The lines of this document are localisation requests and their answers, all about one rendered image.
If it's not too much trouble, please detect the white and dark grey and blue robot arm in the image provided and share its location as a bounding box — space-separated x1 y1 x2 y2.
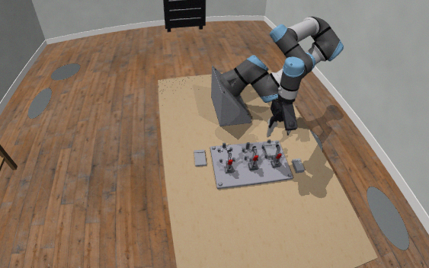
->
220 17 344 131

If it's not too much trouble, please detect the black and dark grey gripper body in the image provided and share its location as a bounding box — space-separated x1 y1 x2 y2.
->
271 93 296 122

